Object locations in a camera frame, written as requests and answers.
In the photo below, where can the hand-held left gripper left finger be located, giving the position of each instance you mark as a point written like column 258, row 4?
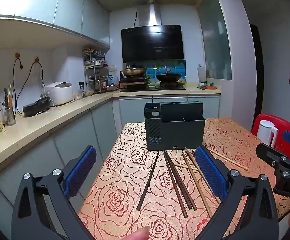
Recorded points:
column 81, row 170

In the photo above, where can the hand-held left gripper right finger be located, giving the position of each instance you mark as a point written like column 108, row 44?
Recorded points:
column 210, row 172

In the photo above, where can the brown wooden chopstick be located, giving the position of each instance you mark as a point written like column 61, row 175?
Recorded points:
column 191, row 157
column 196, row 185

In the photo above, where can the light wooden chopstick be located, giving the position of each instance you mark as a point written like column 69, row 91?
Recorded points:
column 232, row 161
column 182, row 166

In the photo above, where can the dark wooden chopstick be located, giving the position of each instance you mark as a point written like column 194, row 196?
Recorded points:
column 184, row 185
column 180, row 185
column 147, row 181
column 175, row 185

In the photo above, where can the dark grey utensil holder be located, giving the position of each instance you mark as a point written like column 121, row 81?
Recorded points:
column 175, row 135

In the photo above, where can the bundle of kitchen utensils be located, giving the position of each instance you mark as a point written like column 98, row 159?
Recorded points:
column 9, row 100

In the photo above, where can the person's left hand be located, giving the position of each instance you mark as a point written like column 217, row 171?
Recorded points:
column 140, row 235

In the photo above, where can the red plastic chair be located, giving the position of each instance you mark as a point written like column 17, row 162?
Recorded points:
column 285, row 126

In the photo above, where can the white electric kettle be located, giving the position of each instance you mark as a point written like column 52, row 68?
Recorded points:
column 265, row 132

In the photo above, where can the rose-patterned tablecloth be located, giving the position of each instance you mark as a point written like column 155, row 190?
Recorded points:
column 125, row 197

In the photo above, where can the glass bowl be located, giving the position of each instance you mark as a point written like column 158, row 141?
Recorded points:
column 88, row 92

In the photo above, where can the black countertop appliance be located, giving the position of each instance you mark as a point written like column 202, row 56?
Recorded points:
column 36, row 106

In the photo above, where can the white rice cooker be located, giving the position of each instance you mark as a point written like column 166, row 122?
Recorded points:
column 61, row 93

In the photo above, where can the black pepper grinder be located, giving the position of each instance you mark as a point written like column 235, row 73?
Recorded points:
column 81, row 87

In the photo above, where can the orange cutting board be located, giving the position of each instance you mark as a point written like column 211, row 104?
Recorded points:
column 210, row 88

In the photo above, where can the steel utensil jar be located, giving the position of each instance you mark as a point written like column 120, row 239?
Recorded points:
column 9, row 117

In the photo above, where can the white plastic bottle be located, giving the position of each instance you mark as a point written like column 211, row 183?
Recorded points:
column 201, row 73

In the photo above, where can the black portable stove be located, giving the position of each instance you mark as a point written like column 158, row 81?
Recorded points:
column 132, row 82

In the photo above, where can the black glass hob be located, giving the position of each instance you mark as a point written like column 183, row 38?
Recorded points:
column 152, row 88

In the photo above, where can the black wok with lid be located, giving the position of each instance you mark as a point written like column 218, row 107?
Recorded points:
column 167, row 77

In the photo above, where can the steel spice rack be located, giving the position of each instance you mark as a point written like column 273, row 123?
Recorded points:
column 95, row 66

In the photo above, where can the gold pan with lid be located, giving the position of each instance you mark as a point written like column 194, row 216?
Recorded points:
column 133, row 72

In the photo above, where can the blue tile backsplash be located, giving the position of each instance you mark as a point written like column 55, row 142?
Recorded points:
column 152, row 67

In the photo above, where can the frosted glass partition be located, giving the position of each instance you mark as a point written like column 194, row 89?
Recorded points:
column 215, row 35

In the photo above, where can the black range hood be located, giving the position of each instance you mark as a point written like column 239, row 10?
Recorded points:
column 152, row 42

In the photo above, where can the steel hood chimney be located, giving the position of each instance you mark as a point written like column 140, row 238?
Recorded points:
column 151, row 15

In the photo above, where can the grey upper kitchen cabinets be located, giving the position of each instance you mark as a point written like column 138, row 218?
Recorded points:
column 47, row 2

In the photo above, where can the orange wall hook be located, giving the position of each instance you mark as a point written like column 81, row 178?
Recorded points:
column 16, row 55
column 36, row 59

